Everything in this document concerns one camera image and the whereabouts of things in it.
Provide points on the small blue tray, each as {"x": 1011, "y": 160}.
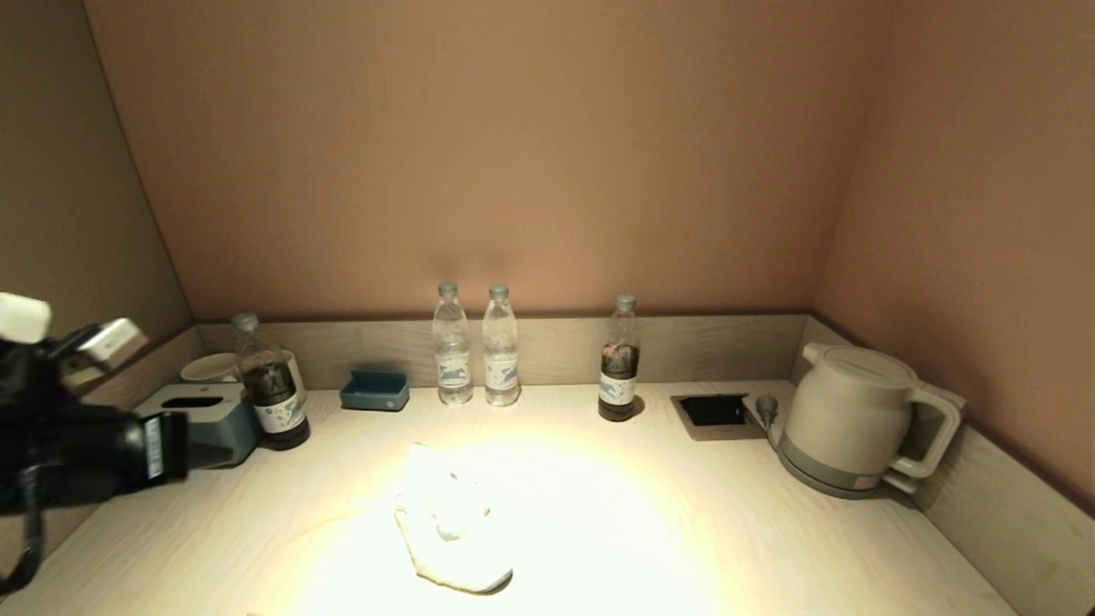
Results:
{"x": 375, "y": 395}

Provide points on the grey kettle base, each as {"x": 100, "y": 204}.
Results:
{"x": 821, "y": 483}

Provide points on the white electric kettle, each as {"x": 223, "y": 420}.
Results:
{"x": 843, "y": 411}

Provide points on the black recessed power socket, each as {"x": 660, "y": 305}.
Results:
{"x": 714, "y": 411}

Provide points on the blue-grey tissue box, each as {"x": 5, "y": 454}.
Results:
{"x": 222, "y": 428}

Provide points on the white cleaning cloth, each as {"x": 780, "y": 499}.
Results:
{"x": 449, "y": 522}

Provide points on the grey power plug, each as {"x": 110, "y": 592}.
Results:
{"x": 767, "y": 404}

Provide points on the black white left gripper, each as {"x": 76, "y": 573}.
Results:
{"x": 26, "y": 368}

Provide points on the dark tea plastic bottle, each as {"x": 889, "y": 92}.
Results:
{"x": 619, "y": 376}
{"x": 274, "y": 411}

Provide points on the white ceramic cup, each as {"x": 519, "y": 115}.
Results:
{"x": 210, "y": 368}
{"x": 296, "y": 372}

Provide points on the clear water plastic bottle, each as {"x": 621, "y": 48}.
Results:
{"x": 501, "y": 359}
{"x": 452, "y": 359}

